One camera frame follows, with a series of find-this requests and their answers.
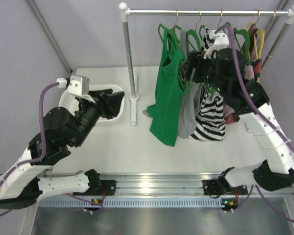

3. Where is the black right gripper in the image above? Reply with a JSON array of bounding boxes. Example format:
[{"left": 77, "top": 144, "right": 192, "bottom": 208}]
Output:
[{"left": 178, "top": 50, "right": 228, "bottom": 96}]

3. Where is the green tank top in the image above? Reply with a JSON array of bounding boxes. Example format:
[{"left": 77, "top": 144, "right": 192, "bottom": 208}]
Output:
[{"left": 147, "top": 27, "right": 186, "bottom": 147}]

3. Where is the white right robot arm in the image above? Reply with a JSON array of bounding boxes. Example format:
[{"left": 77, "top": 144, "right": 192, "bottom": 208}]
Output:
[{"left": 179, "top": 48, "right": 294, "bottom": 194}]

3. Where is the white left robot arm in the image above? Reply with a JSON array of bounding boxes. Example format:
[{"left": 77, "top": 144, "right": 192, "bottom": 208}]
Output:
[{"left": 0, "top": 89, "right": 125, "bottom": 210}]

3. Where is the grey tank top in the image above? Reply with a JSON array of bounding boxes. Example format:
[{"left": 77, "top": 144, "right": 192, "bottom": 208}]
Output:
[{"left": 143, "top": 26, "right": 199, "bottom": 146}]

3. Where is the mauve pink top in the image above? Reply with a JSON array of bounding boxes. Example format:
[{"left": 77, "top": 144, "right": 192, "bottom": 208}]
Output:
[{"left": 236, "top": 50, "right": 254, "bottom": 80}]

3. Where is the black white striped top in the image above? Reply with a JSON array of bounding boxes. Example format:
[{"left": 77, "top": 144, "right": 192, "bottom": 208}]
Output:
[{"left": 187, "top": 27, "right": 227, "bottom": 142}]

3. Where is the yellow hanger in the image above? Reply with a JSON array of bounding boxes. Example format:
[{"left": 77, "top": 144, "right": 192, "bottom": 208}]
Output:
[{"left": 246, "top": 9, "right": 265, "bottom": 83}]

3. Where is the white plastic basket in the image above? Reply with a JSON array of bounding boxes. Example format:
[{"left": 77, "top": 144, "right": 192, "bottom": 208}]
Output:
[{"left": 58, "top": 84, "right": 124, "bottom": 125}]

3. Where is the metal clothes rack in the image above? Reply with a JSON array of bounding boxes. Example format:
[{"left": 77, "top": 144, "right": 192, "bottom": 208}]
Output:
[{"left": 119, "top": 2, "right": 294, "bottom": 126}]

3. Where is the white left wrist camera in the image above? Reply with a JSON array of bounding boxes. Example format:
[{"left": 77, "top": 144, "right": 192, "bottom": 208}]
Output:
[{"left": 56, "top": 75, "right": 92, "bottom": 100}]

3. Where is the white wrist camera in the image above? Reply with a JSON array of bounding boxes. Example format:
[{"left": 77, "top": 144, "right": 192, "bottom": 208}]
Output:
[
  {"left": 203, "top": 30, "right": 229, "bottom": 59},
  {"left": 56, "top": 75, "right": 92, "bottom": 100}
]

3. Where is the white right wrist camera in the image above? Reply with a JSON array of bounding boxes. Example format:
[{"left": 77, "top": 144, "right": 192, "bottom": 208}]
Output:
[{"left": 203, "top": 30, "right": 229, "bottom": 59}]

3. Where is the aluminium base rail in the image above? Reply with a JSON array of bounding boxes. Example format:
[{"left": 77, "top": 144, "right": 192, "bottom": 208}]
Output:
[{"left": 38, "top": 172, "right": 294, "bottom": 209}]

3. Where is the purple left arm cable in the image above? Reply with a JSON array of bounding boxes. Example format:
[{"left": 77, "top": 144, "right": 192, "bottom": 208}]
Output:
[{"left": 0, "top": 82, "right": 106, "bottom": 220}]

